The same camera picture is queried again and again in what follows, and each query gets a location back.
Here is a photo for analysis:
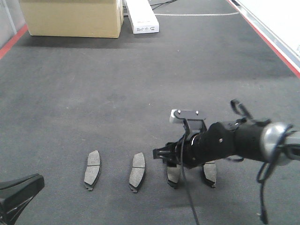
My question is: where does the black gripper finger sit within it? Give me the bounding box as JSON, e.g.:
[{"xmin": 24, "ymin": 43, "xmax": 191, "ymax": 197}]
[{"xmin": 0, "ymin": 173, "xmax": 45, "ymax": 225}]

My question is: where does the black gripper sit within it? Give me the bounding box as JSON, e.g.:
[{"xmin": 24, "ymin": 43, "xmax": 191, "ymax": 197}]
[{"xmin": 152, "ymin": 122, "xmax": 235, "ymax": 168}]

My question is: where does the grey brake pad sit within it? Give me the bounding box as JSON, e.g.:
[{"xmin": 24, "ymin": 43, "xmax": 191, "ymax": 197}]
[
  {"xmin": 83, "ymin": 150, "xmax": 101, "ymax": 191},
  {"xmin": 129, "ymin": 152, "xmax": 146, "ymax": 193},
  {"xmin": 166, "ymin": 162, "xmax": 180, "ymax": 189},
  {"xmin": 202, "ymin": 161, "xmax": 217, "ymax": 188}
]

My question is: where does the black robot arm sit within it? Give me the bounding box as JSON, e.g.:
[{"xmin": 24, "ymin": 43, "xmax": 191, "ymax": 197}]
[{"xmin": 153, "ymin": 122, "xmax": 300, "ymax": 169}]

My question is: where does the black conveyor belt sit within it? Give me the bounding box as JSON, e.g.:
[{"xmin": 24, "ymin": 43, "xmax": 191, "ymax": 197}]
[{"xmin": 0, "ymin": 0, "xmax": 300, "ymax": 225}]

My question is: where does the long white box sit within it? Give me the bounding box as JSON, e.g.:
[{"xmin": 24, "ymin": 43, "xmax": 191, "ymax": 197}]
[{"xmin": 124, "ymin": 0, "xmax": 159, "ymax": 34}]

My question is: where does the cardboard box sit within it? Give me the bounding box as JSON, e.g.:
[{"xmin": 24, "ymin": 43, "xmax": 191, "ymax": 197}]
[{"xmin": 19, "ymin": 0, "xmax": 123, "ymax": 38}]

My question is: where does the white side panel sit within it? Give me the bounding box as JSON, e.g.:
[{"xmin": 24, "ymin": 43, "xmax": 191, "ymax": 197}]
[{"xmin": 238, "ymin": 0, "xmax": 300, "ymax": 67}]

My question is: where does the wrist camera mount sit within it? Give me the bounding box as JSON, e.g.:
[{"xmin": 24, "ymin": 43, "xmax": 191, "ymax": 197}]
[{"xmin": 169, "ymin": 109, "xmax": 207, "ymax": 136}]

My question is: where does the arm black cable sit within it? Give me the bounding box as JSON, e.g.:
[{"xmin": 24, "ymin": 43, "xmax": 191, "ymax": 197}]
[{"xmin": 180, "ymin": 98, "xmax": 293, "ymax": 225}]

